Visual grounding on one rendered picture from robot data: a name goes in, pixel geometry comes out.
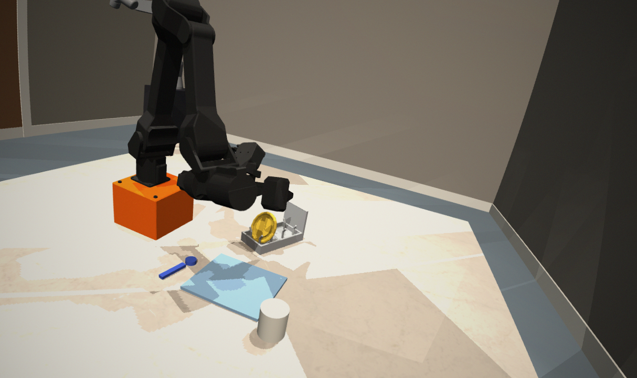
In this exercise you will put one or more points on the beige cylinder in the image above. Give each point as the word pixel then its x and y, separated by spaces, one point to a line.
pixel 273 318

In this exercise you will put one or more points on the gold round plate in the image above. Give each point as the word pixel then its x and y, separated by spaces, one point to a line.
pixel 264 224

